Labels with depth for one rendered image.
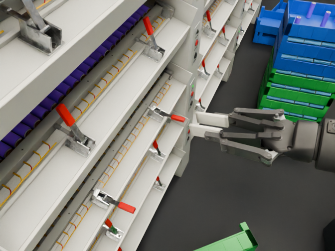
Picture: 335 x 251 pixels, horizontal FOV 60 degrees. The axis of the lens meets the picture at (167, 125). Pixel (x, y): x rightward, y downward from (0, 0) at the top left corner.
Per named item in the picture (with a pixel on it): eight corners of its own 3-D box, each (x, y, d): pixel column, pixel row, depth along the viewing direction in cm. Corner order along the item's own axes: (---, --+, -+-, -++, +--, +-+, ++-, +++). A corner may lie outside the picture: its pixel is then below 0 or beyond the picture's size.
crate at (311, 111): (320, 91, 152) (326, 79, 146) (322, 118, 140) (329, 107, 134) (261, 80, 158) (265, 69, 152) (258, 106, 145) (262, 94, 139)
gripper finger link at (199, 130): (224, 138, 59) (222, 141, 59) (192, 132, 62) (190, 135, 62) (222, 128, 57) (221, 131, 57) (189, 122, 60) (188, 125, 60)
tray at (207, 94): (227, 66, 162) (239, 48, 150) (187, 146, 125) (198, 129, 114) (195, 49, 162) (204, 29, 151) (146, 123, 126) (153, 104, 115)
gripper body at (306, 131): (322, 111, 52) (268, 105, 56) (317, 146, 47) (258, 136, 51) (316, 140, 57) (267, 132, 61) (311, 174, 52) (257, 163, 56)
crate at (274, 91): (326, 79, 146) (333, 66, 140) (329, 107, 134) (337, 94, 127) (265, 69, 152) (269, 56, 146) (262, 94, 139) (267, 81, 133)
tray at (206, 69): (233, 35, 147) (246, 12, 136) (189, 115, 111) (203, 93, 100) (198, 16, 148) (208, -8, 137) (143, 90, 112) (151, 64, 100)
